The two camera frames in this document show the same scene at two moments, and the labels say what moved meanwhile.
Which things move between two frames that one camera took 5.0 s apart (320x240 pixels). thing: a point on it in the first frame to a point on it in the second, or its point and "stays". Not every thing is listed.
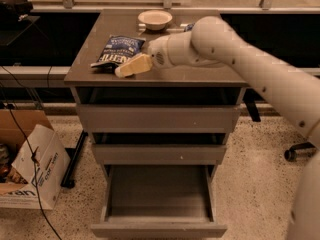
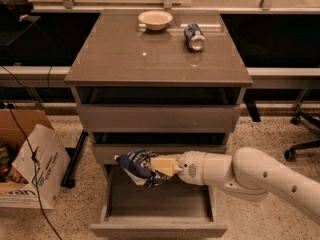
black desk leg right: [250, 101] stays
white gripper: [158, 53] to [191, 167]
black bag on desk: [14, 7] stays
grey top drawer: [158, 118] stays
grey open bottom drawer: [158, 201] stays
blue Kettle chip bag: [117, 50] to [137, 164]
